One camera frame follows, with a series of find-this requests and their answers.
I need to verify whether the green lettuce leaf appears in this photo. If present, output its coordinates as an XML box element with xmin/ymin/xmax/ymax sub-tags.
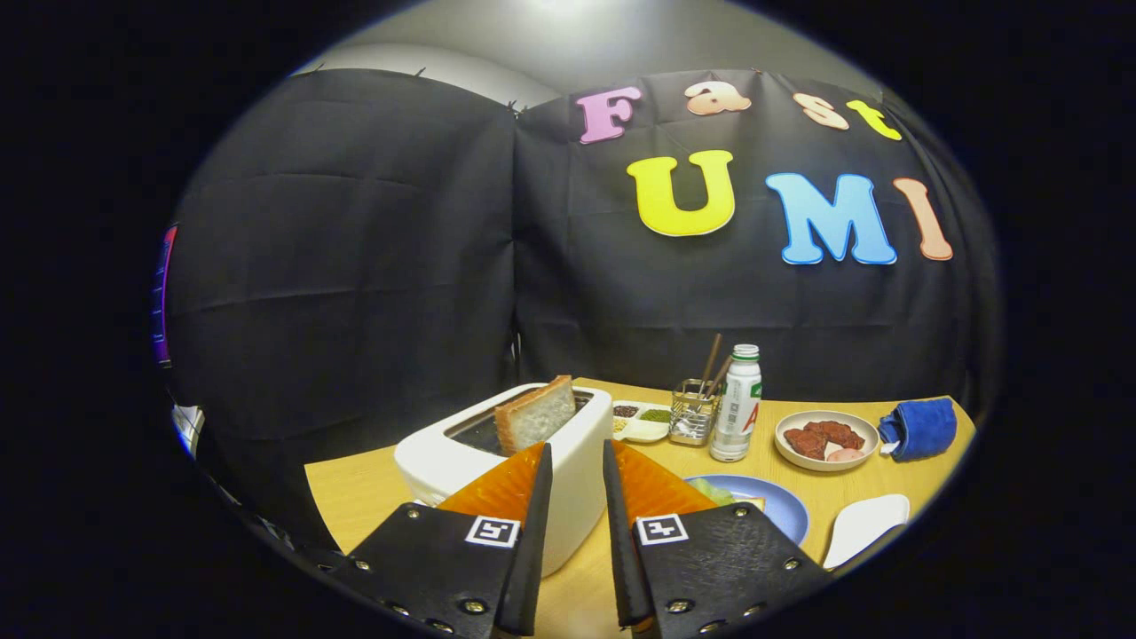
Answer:
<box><xmin>689</xmin><ymin>477</ymin><xmax>743</xmax><ymax>508</ymax></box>

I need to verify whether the black backdrop cloth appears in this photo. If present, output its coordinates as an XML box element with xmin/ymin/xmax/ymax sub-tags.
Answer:
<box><xmin>153</xmin><ymin>67</ymin><xmax>999</xmax><ymax>551</ymax></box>

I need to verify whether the white plastic drink bottle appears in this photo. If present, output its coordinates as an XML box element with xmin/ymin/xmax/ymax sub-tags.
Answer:
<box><xmin>710</xmin><ymin>344</ymin><xmax>763</xmax><ymax>462</ymax></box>

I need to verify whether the beige round plate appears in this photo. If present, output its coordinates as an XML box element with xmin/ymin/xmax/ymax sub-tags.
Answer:
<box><xmin>775</xmin><ymin>410</ymin><xmax>880</xmax><ymax>472</ymax></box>

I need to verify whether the metal wire utensil holder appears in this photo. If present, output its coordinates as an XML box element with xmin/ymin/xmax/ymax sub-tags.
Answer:
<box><xmin>668</xmin><ymin>379</ymin><xmax>721</xmax><ymax>446</ymax></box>

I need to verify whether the white divided condiment dish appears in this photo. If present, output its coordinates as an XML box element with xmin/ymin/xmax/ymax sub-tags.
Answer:
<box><xmin>611</xmin><ymin>400</ymin><xmax>674</xmax><ymax>445</ymax></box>

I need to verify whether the blue folded towel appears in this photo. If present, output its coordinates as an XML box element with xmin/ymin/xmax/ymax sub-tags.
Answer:
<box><xmin>878</xmin><ymin>398</ymin><xmax>959</xmax><ymax>462</ymax></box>

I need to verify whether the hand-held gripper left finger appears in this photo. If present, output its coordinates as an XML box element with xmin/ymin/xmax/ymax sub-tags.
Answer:
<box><xmin>327</xmin><ymin>443</ymin><xmax>553</xmax><ymax>639</ymax></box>

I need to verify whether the white square plate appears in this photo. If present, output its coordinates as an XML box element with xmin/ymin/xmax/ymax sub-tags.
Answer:
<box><xmin>823</xmin><ymin>494</ymin><xmax>911</xmax><ymax>570</ymax></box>

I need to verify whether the brown meat piece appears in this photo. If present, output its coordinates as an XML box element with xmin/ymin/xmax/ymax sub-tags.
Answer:
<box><xmin>784</xmin><ymin>428</ymin><xmax>832</xmax><ymax>461</ymax></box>
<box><xmin>803</xmin><ymin>421</ymin><xmax>866</xmax><ymax>451</ymax></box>

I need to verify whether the blue round plate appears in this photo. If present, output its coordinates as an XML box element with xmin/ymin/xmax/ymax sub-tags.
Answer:
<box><xmin>683</xmin><ymin>475</ymin><xmax>810</xmax><ymax>546</ymax></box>

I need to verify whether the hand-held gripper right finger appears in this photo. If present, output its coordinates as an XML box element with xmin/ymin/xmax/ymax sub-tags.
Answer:
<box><xmin>603</xmin><ymin>439</ymin><xmax>835</xmax><ymax>636</ymax></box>

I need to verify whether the toasted bread slice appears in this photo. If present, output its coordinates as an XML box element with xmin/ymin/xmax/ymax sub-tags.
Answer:
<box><xmin>494</xmin><ymin>375</ymin><xmax>578</xmax><ymax>456</ymax></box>

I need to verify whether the white toaster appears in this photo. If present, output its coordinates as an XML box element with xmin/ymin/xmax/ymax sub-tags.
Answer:
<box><xmin>394</xmin><ymin>383</ymin><xmax>614</xmax><ymax>578</ymax></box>

